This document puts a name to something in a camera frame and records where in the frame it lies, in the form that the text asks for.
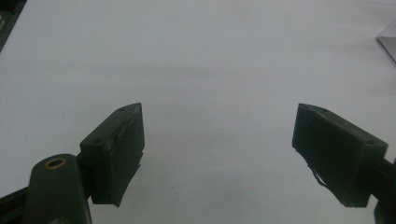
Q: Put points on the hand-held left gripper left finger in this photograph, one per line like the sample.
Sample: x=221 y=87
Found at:
x=118 y=155

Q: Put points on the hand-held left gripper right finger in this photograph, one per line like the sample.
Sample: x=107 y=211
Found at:
x=336 y=155

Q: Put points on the clear plastic organizer box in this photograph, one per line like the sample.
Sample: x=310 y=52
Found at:
x=389 y=46

